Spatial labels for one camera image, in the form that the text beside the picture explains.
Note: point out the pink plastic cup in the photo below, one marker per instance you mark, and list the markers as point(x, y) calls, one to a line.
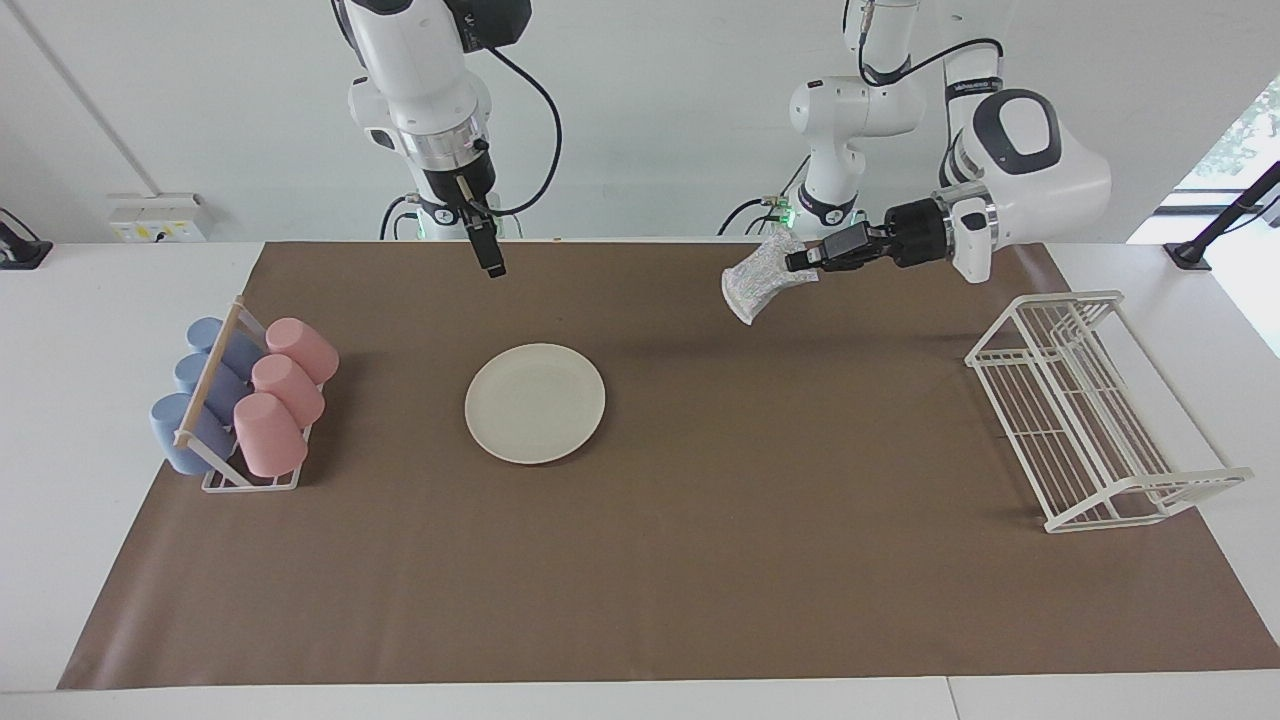
point(270, 435)
point(290, 388)
point(305, 348)

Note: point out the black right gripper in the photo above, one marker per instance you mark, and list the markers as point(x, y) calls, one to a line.
point(462, 190)

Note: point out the silver mesh sponge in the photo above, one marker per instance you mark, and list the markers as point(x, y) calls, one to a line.
point(755, 285)

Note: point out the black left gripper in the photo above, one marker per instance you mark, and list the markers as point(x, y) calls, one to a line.
point(915, 235)

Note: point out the cup rack with wooden rod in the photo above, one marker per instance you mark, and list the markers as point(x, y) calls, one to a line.
point(212, 370)

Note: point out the brown paper table mat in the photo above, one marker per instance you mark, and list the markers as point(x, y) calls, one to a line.
point(700, 560)

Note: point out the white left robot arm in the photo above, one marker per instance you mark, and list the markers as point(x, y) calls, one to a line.
point(1040, 180)

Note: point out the black slanted stand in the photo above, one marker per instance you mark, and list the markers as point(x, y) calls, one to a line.
point(1188, 252)

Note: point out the blue plastic cup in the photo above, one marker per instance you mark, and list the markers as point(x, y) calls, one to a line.
point(195, 372)
point(172, 430)
point(205, 333)

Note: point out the cream round plate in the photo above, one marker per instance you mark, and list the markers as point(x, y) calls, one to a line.
point(535, 404)

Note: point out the black clamp mount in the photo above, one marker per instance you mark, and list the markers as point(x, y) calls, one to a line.
point(25, 252)

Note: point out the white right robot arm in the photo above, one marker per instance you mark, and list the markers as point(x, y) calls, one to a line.
point(420, 80)

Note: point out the bright glass window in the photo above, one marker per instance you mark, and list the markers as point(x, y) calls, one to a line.
point(1255, 130)

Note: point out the white wall outlet box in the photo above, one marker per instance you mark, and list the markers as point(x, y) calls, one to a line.
point(150, 225)

